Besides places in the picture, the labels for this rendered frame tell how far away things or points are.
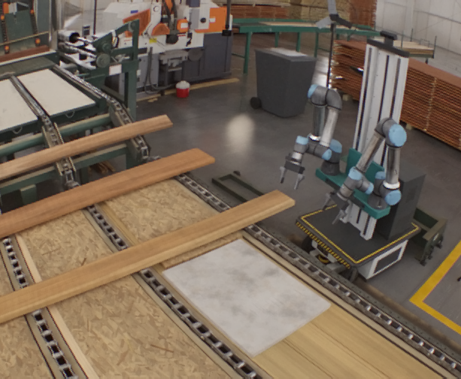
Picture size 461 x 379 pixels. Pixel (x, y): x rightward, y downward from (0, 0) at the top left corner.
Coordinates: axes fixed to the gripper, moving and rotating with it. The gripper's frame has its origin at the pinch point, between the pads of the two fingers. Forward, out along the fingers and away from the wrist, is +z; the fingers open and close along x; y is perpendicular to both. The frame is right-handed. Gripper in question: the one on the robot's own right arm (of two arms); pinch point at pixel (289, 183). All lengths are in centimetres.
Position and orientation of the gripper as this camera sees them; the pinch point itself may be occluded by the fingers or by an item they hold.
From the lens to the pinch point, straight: 281.9
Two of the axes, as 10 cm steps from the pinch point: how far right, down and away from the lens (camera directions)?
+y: 7.1, 1.1, 7.0
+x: -6.4, -3.1, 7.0
